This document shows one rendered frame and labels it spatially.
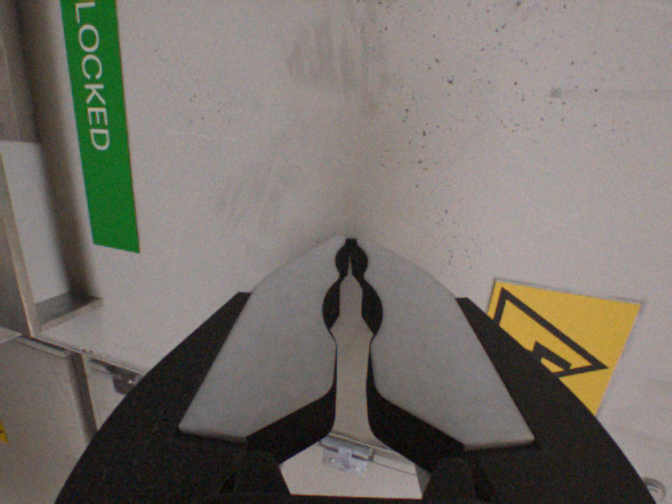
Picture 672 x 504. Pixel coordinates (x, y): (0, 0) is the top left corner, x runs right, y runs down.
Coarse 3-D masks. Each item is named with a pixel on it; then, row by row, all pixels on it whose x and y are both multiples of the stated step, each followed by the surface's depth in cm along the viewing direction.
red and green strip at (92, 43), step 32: (64, 0) 14; (96, 0) 14; (64, 32) 15; (96, 32) 14; (96, 64) 15; (96, 96) 15; (96, 128) 16; (96, 160) 16; (128, 160) 16; (96, 192) 17; (128, 192) 16; (96, 224) 17; (128, 224) 17
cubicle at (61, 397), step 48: (0, 384) 51; (48, 384) 46; (96, 384) 43; (0, 432) 56; (48, 432) 50; (96, 432) 49; (0, 480) 62; (48, 480) 55; (288, 480) 37; (336, 480) 34; (384, 480) 33
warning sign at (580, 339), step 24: (504, 288) 12; (528, 288) 12; (504, 312) 12; (528, 312) 12; (552, 312) 12; (576, 312) 12; (600, 312) 11; (624, 312) 11; (528, 336) 12; (552, 336) 12; (576, 336) 12; (600, 336) 12; (624, 336) 11; (552, 360) 12; (576, 360) 12; (600, 360) 12; (576, 384) 12; (600, 384) 12
